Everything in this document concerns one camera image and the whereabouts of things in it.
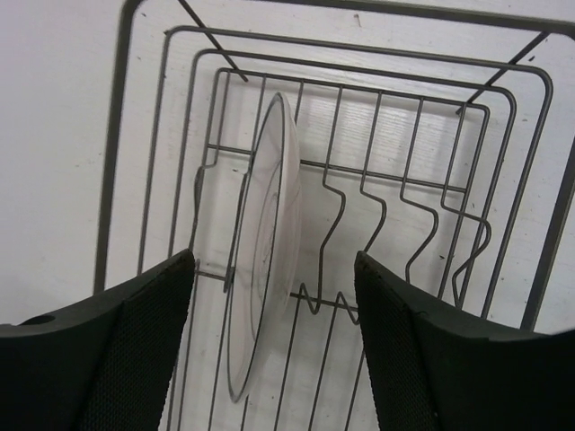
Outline grey wire dish rack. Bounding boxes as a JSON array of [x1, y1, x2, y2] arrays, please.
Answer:
[[93, 1, 574, 430]]

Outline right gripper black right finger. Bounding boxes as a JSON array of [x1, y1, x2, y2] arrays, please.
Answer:
[[354, 251, 574, 430]]

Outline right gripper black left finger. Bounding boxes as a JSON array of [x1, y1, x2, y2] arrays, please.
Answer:
[[1, 250, 195, 430]]

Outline white plate with dark rim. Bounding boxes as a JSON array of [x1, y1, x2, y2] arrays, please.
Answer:
[[226, 92, 303, 403]]

